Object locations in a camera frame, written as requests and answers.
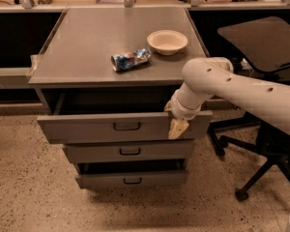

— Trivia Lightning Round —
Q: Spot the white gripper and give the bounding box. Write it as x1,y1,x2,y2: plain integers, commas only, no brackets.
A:
164,97,200,140

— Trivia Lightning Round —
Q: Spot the grey top drawer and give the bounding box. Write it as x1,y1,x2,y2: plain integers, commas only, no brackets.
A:
37,92,214,145

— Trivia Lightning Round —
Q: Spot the grey drawer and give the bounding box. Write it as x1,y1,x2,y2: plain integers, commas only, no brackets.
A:
75,170,188,189
63,140,194,163
37,92,214,145

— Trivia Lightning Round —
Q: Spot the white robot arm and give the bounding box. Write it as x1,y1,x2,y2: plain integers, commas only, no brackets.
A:
165,57,290,201

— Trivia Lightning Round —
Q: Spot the grey middle drawer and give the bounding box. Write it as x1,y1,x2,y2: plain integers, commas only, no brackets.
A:
63,140,194,163

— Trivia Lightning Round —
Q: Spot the grey drawer cabinet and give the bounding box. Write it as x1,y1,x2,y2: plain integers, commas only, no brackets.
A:
30,8,211,175

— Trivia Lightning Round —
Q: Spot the grey bottom drawer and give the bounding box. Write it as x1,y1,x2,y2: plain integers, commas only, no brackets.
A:
75,170,188,189

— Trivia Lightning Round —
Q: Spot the white paper bowl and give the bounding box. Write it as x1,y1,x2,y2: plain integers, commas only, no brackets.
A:
147,30,189,56

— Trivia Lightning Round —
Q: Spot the blue crumpled chip bag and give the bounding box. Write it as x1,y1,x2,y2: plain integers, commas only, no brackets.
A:
111,47,152,72

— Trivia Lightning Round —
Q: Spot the black office chair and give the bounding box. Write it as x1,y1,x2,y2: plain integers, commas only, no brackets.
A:
209,16,290,201

